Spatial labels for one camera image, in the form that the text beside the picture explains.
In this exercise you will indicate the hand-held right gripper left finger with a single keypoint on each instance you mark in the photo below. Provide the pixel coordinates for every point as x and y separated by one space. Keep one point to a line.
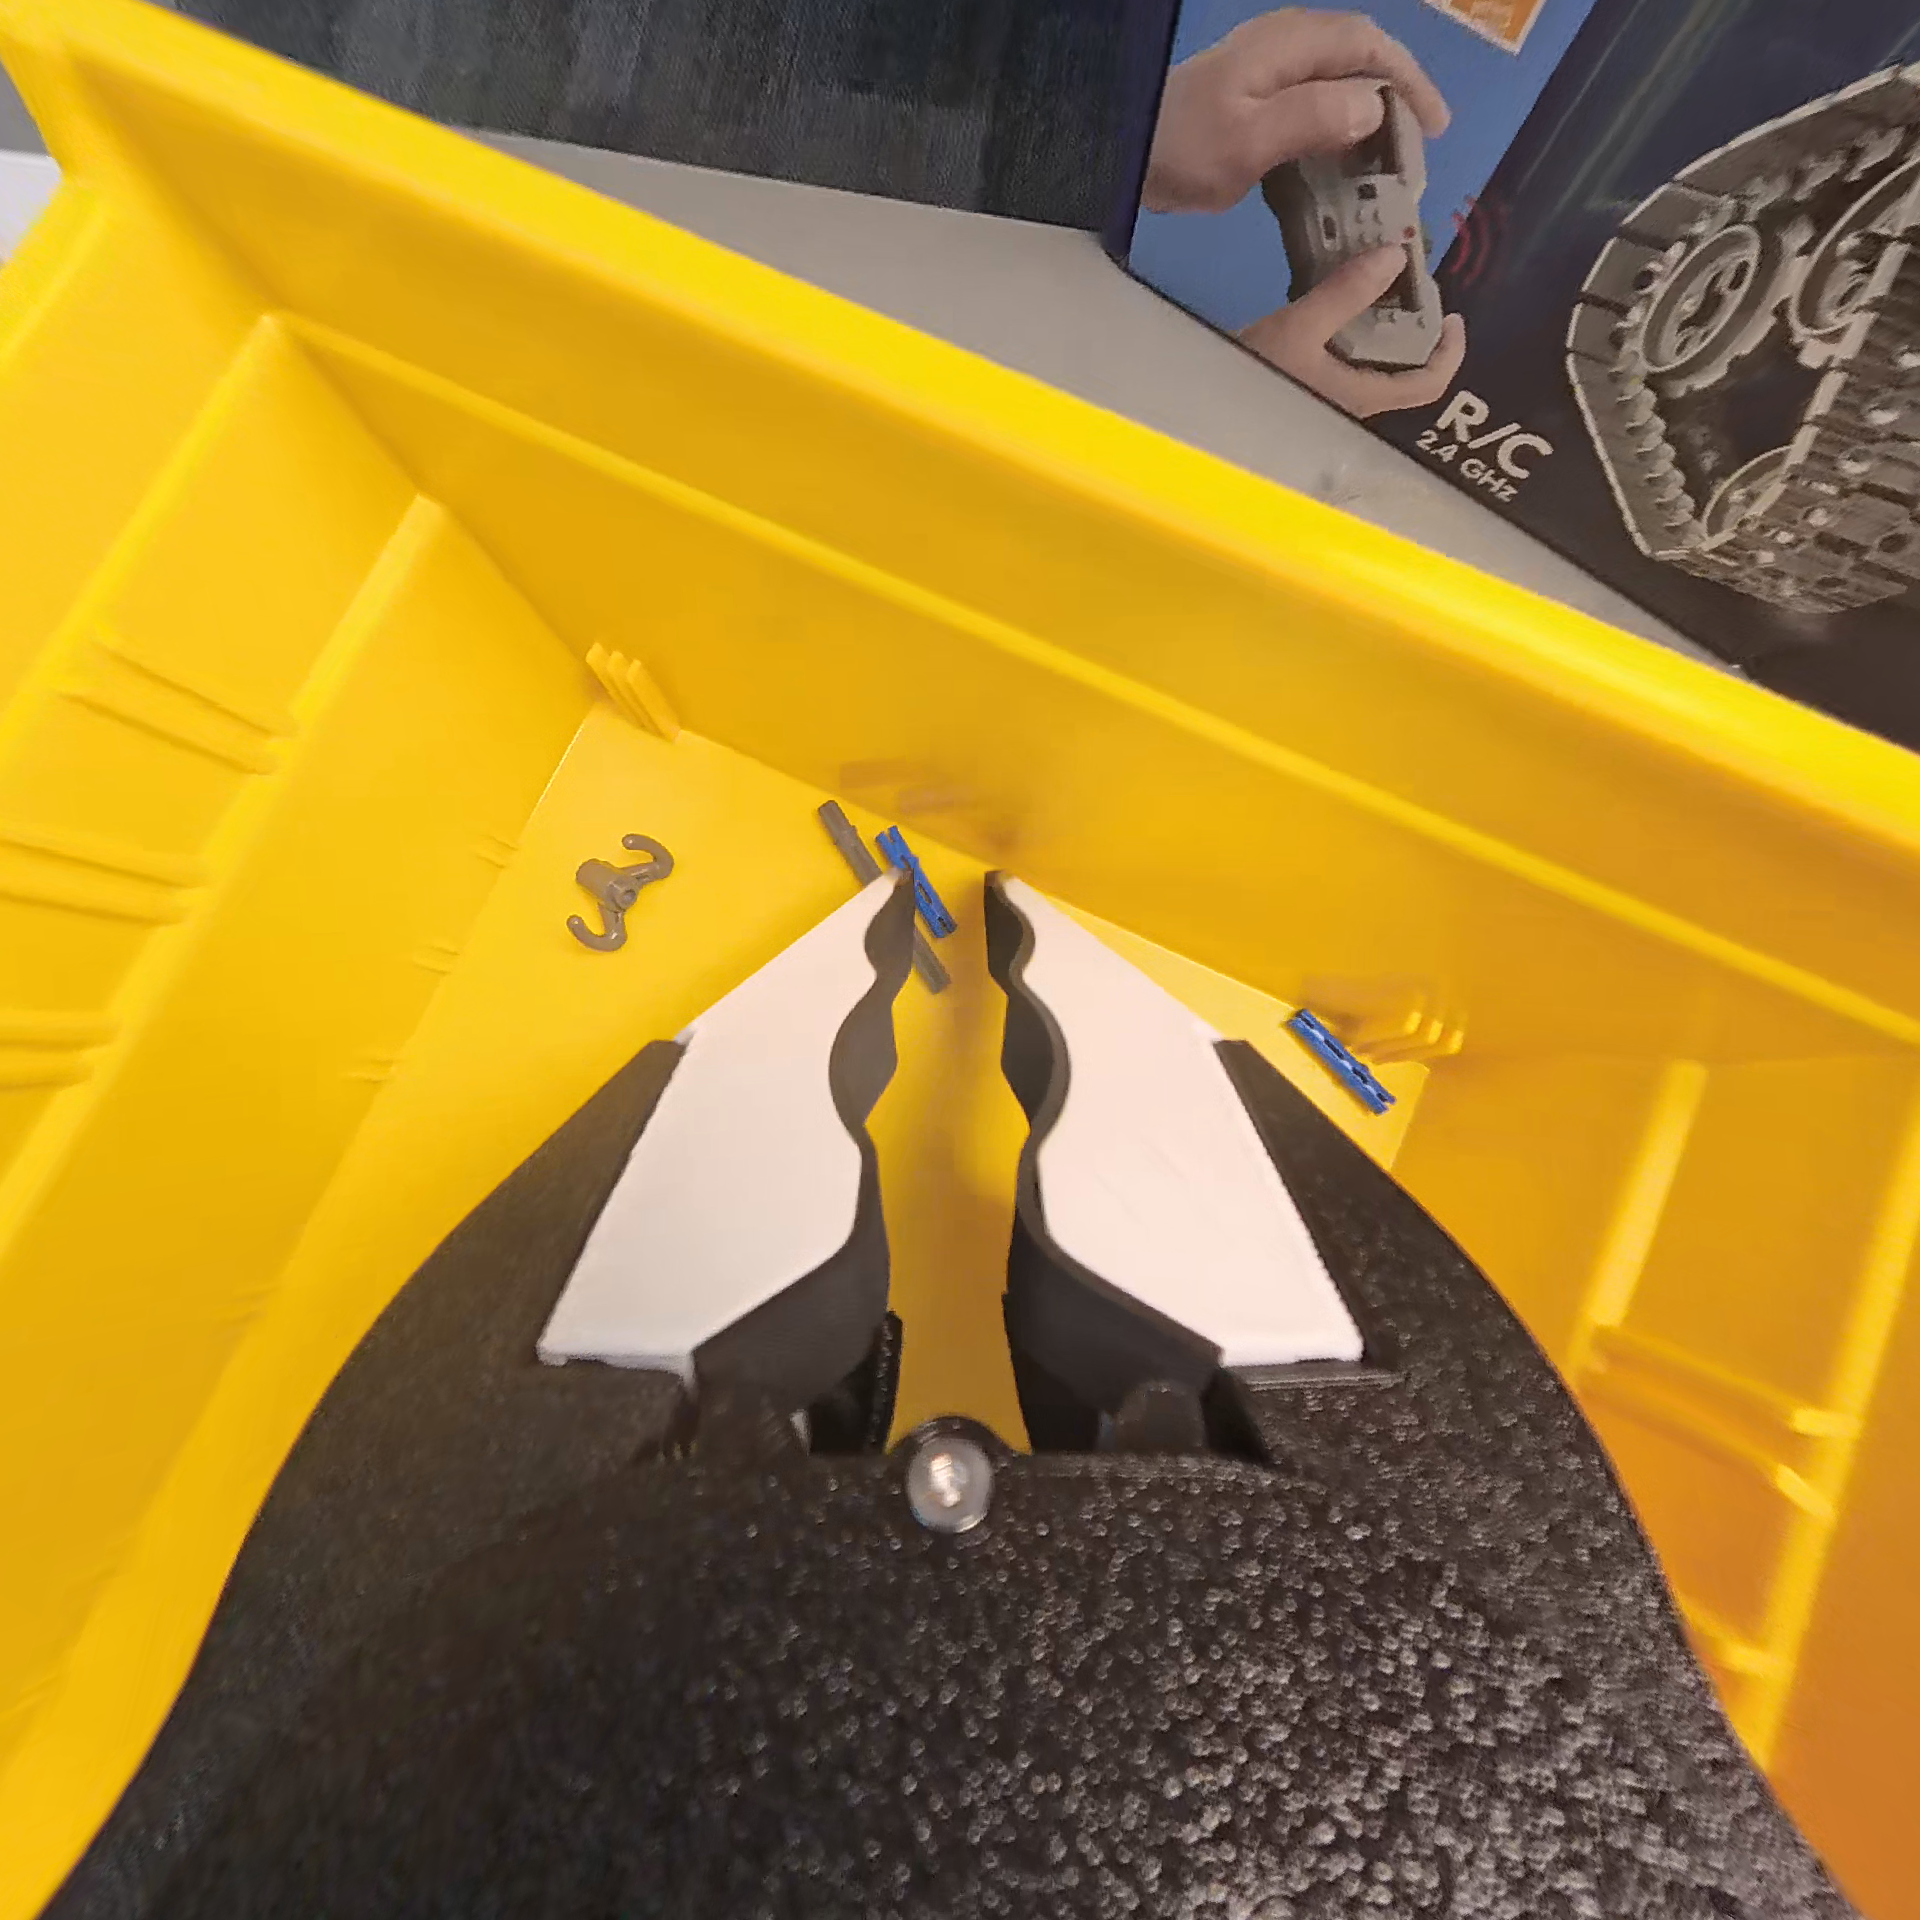
720 1200

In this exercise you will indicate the small dark building piece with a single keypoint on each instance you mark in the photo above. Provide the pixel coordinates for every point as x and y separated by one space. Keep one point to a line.
616 893
840 839

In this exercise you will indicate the blue connector pin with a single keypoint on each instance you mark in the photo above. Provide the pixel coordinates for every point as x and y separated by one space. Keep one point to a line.
1341 1063

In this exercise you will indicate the robot kit box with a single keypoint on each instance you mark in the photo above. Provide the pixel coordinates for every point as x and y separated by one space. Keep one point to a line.
1500 226

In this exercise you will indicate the blue axle pin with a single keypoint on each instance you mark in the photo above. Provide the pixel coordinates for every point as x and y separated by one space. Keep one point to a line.
915 885

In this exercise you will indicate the yellow bin with dividers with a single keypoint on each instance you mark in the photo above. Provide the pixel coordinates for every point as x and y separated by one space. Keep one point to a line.
1052 630

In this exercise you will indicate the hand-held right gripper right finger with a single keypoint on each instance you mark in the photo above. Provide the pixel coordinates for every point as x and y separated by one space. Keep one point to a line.
1188 1200

